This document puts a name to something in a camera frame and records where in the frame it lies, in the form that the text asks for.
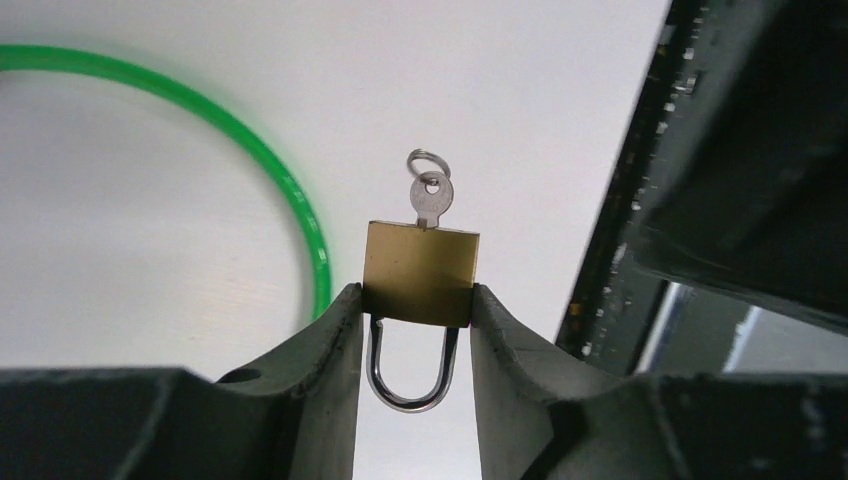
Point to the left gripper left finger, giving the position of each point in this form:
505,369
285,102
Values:
289,414

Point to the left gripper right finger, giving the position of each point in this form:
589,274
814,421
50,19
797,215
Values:
543,414

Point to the small brass padlock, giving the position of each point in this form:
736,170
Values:
420,276

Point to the green cable lock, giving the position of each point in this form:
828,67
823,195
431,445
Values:
27,57

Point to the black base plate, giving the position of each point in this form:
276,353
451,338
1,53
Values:
729,195

